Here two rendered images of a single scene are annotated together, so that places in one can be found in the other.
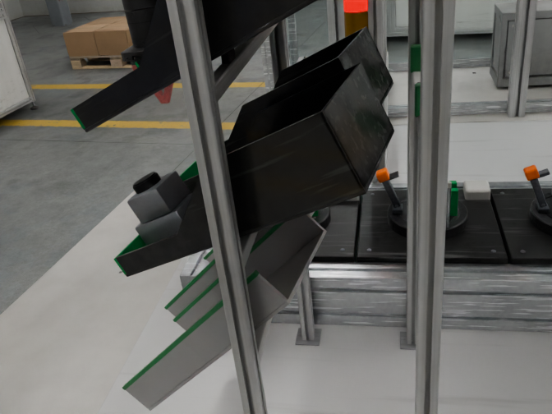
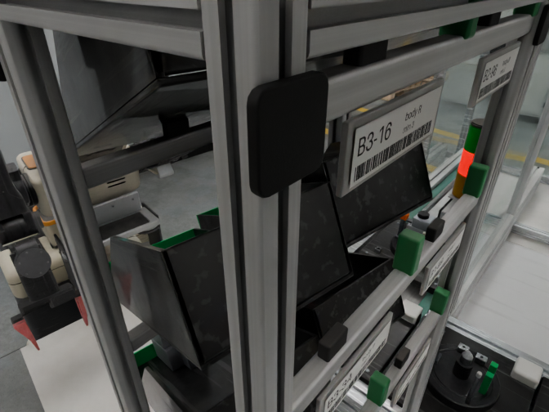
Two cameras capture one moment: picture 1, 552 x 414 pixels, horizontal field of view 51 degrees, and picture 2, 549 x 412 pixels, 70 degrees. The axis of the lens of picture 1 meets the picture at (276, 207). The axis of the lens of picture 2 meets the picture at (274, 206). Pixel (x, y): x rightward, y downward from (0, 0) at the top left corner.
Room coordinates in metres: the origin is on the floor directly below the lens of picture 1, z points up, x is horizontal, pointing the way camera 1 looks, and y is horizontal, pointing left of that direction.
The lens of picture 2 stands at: (0.29, -0.17, 1.66)
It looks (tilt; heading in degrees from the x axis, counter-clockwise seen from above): 31 degrees down; 28
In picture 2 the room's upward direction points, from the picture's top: straight up
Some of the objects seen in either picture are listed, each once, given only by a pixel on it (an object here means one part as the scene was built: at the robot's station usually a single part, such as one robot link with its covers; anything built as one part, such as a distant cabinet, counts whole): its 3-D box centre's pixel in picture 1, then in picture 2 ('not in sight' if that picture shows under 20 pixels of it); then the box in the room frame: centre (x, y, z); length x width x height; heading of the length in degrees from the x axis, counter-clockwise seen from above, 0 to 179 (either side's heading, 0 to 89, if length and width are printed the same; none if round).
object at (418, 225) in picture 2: not in sight; (425, 225); (1.27, -0.12, 1.06); 0.08 x 0.04 x 0.07; 77
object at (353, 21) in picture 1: (357, 24); (467, 184); (1.10, -0.19, 1.28); 0.05 x 0.05 x 0.05
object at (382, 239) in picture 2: not in sight; (414, 253); (1.27, -0.11, 0.96); 0.24 x 0.24 x 0.02; 77
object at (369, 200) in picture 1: (427, 199); (464, 365); (0.89, -0.27, 1.01); 0.24 x 0.24 x 0.13; 77
